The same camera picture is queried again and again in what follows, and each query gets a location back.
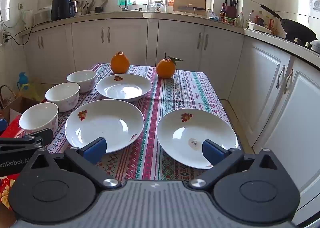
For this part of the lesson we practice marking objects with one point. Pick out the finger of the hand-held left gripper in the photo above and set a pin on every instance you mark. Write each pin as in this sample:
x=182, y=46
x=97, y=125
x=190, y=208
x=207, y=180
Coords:
x=40, y=136

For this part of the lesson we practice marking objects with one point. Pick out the brown cardboard box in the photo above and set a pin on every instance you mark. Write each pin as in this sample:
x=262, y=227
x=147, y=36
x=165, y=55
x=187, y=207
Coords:
x=20, y=104

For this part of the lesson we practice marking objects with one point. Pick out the green box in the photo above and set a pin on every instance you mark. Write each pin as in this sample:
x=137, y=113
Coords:
x=229, y=20

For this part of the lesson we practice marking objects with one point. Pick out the white power strip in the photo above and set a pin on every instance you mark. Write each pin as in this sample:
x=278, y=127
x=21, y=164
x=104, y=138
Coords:
x=4, y=37

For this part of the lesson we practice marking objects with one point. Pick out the gas stove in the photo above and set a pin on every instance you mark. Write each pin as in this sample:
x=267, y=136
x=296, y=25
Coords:
x=312, y=45

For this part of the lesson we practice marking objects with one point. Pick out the dark sauce bottle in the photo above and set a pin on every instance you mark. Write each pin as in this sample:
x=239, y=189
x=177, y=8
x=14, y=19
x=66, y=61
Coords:
x=223, y=14

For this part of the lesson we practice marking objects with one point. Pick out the red knife block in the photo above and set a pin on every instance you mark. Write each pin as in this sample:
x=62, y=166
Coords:
x=231, y=10

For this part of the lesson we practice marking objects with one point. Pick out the white bowl pink floral print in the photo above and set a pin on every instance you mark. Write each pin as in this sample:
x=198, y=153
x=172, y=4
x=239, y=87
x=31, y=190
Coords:
x=62, y=98
x=37, y=118
x=82, y=80

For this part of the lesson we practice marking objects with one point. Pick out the black wok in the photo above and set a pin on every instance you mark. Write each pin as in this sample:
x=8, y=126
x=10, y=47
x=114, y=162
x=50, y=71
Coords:
x=297, y=30

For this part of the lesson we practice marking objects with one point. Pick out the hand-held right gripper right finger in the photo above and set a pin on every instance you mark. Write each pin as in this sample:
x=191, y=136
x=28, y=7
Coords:
x=212, y=153

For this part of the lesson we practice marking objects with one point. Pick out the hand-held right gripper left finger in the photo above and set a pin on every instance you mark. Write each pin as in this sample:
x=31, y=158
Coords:
x=94, y=150

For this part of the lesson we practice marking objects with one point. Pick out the orange with leafy stem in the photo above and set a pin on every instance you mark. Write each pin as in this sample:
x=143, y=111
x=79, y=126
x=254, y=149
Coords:
x=165, y=68

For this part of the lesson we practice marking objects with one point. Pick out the blue thermos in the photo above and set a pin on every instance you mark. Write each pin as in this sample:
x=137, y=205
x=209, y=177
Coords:
x=23, y=80

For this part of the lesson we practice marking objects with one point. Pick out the utensil holder with utensils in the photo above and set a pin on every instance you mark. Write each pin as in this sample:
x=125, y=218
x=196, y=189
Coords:
x=85, y=8

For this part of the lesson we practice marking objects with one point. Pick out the wicker basket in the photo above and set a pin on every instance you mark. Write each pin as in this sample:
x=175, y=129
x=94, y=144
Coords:
x=3, y=93

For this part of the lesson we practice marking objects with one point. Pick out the clear plastic bottle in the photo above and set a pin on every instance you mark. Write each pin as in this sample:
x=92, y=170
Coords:
x=240, y=20

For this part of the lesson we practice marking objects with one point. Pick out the patterned red green tablecloth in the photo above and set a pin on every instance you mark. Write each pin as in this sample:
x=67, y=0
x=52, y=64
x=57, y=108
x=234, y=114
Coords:
x=170, y=93

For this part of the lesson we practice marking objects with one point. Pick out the wooden cutting board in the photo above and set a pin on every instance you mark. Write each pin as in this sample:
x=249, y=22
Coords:
x=188, y=0

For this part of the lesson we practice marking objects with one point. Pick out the white plastic container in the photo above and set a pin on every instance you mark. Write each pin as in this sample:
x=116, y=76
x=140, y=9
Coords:
x=258, y=28

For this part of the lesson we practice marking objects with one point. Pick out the white floral plate with stain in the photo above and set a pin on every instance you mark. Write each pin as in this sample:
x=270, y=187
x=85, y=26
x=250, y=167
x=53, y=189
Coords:
x=190, y=128

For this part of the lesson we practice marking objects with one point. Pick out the red box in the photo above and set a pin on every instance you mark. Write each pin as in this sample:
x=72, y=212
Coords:
x=12, y=130

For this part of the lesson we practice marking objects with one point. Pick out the dark blue air fryer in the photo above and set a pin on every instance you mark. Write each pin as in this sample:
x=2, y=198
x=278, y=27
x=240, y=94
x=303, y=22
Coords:
x=62, y=5

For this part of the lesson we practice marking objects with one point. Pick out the knobbed orange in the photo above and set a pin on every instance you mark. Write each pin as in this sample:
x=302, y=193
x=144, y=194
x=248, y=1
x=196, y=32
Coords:
x=120, y=64

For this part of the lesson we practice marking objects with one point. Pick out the beige kitchen countertop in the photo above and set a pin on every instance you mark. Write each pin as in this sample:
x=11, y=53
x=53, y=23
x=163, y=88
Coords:
x=190, y=19

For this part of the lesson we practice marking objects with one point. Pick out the white kitchen cabinets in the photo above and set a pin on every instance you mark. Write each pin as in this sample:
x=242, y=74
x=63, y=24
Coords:
x=180, y=43

